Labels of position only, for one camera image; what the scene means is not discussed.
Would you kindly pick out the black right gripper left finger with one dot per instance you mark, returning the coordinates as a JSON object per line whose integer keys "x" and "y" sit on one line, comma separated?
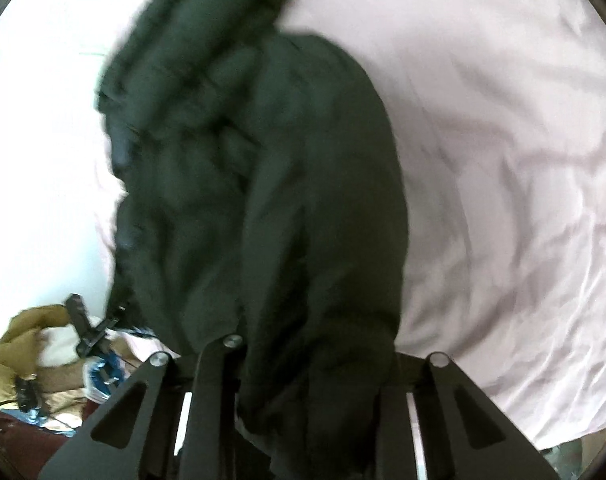
{"x": 172, "y": 419}

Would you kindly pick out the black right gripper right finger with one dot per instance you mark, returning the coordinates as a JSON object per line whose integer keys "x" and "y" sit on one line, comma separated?
{"x": 436, "y": 423}

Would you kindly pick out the black large jacket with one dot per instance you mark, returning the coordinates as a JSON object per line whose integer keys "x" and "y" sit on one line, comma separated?
{"x": 263, "y": 197}

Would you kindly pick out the mustard yellow clothes pile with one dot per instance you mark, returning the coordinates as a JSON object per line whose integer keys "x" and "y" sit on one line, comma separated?
{"x": 40, "y": 343}

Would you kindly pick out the blue white cloth item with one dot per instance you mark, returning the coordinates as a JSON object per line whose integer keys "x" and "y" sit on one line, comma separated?
{"x": 102, "y": 375}

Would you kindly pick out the dark red fabric item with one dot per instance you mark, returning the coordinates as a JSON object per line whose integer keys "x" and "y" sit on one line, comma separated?
{"x": 25, "y": 449}

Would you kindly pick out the pink bed sheet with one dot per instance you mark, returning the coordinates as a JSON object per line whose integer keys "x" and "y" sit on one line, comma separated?
{"x": 499, "y": 112}

